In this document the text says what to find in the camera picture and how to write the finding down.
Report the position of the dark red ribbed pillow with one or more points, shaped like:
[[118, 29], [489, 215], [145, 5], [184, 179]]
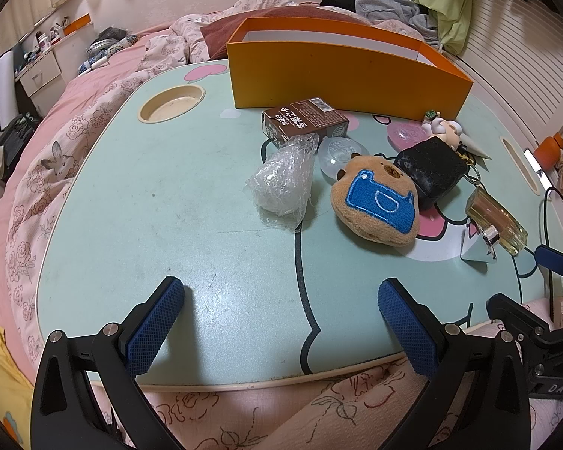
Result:
[[272, 15]]

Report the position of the orange tray box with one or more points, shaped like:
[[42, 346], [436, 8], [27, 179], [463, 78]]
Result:
[[77, 23]]

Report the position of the clear plastic wrap bundle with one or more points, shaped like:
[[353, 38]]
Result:
[[281, 178]]

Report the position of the white drawer cabinet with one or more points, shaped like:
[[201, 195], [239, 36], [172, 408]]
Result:
[[40, 75]]

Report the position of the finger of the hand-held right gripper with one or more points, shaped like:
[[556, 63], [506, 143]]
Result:
[[556, 262], [516, 314]]

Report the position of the pink round plastic dish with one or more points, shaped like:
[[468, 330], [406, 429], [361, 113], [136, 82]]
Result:
[[406, 133]]

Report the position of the grey garment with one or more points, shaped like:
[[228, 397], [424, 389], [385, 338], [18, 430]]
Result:
[[394, 7]]

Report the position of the smartphone with lit screen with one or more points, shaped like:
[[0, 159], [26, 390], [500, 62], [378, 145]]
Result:
[[532, 159]]

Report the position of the light green cloth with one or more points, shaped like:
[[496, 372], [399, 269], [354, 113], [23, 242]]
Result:
[[445, 4]]

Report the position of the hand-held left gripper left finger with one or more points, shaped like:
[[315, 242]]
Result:
[[155, 328]]

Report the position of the small green charm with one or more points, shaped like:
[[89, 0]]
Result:
[[432, 115]]

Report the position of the orange cardboard box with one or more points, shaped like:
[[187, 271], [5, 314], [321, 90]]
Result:
[[333, 75]]

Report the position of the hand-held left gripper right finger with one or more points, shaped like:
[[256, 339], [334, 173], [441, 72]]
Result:
[[408, 333]]

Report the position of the brown capybara plush toy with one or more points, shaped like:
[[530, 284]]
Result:
[[375, 201]]

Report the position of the mint green lap table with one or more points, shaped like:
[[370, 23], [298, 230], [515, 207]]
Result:
[[169, 220]]

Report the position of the orange bottle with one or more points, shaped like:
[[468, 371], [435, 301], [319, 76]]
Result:
[[549, 150]]

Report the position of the brown drink carton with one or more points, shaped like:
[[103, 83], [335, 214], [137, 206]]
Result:
[[305, 119]]

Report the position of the black bag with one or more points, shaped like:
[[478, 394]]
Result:
[[18, 140]]

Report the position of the blue patterned cloth pile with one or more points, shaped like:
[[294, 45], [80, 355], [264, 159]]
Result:
[[108, 44]]

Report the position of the white slatted panel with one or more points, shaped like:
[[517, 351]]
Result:
[[521, 47]]

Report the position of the black square pouch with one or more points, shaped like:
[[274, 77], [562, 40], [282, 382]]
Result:
[[431, 168]]

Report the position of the perfume bottle with silver cap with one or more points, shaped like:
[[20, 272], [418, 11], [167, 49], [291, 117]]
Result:
[[492, 213]]

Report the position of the yellow cloth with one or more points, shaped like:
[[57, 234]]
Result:
[[4, 384]]

